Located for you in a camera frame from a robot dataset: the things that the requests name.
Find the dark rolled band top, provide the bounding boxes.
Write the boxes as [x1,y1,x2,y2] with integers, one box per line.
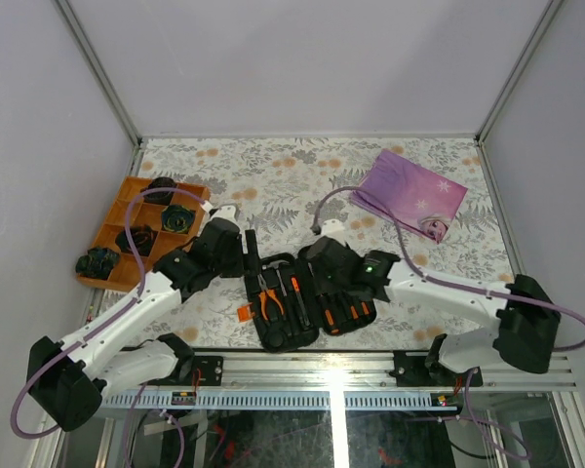
[141,176,176,206]

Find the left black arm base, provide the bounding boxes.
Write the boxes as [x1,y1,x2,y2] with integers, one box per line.
[169,355,224,388]

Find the orange handled pliers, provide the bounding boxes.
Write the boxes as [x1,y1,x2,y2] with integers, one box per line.
[257,274,285,323]

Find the orange metal file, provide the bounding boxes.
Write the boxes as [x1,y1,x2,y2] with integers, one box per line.
[291,276,311,327]

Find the black handled screwdriver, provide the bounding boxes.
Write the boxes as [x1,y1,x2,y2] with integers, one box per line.
[321,295,339,334]

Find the aluminium front rail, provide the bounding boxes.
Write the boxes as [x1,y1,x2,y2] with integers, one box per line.
[98,352,579,417]

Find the orange compartment tray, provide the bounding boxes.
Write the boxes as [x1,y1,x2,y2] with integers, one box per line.
[75,176,210,292]

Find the dark rolled band lower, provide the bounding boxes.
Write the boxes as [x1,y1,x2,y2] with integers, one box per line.
[115,225,157,256]

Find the dark rolled band outside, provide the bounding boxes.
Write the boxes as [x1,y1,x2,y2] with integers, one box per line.
[75,247,121,280]

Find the dark rolled band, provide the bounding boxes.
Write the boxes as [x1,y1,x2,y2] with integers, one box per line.
[141,176,176,206]
[115,225,157,256]
[161,205,195,234]

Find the black plastic tool case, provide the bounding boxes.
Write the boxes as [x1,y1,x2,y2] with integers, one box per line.
[237,253,377,353]

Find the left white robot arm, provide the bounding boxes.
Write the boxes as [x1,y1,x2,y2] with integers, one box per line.
[26,205,244,432]

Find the small claw hammer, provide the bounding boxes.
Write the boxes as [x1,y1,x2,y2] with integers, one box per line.
[265,260,288,297]

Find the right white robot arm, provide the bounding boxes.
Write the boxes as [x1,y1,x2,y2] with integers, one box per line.
[300,236,561,385]

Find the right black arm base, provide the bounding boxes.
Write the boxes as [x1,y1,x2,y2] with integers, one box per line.
[388,333,468,388]

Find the purple printed pouch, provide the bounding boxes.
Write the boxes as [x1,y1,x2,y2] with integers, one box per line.
[350,150,467,244]

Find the dark rolled band middle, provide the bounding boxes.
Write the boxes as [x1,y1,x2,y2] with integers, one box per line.
[161,205,195,234]

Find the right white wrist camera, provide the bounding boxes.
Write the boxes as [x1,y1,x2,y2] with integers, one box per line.
[311,218,345,244]

